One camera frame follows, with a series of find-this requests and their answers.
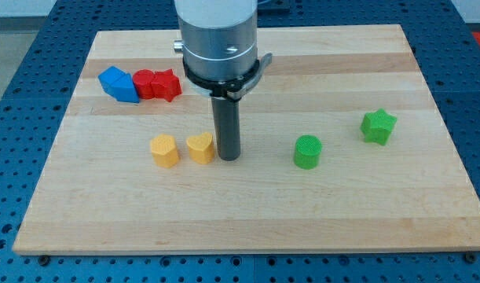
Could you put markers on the blue cube block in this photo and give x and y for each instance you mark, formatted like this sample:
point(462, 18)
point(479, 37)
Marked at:
point(108, 77)

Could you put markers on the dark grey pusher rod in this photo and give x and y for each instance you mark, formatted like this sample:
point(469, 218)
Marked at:
point(227, 128)

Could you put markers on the wooden board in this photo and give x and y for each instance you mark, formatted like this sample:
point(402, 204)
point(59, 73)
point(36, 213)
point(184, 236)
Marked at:
point(101, 192)

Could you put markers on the green star block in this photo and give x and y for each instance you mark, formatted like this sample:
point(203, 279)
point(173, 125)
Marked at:
point(377, 126)

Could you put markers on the green cylinder block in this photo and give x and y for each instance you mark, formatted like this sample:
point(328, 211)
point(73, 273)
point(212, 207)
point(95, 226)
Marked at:
point(307, 152)

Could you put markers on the red cylinder block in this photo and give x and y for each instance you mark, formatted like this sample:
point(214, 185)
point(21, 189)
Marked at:
point(142, 80)

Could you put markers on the blue pentagon block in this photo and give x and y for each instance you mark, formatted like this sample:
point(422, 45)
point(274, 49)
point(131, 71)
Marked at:
point(123, 90)

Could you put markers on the red star block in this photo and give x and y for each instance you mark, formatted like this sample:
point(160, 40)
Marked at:
point(166, 85)

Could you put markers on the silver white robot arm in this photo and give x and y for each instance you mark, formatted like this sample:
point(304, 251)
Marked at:
point(219, 46)

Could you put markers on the yellow heart block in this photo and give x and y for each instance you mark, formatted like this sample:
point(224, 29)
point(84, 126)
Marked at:
point(201, 147)

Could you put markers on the yellow hexagon block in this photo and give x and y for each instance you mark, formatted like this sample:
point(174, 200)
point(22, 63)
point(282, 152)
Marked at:
point(164, 150)

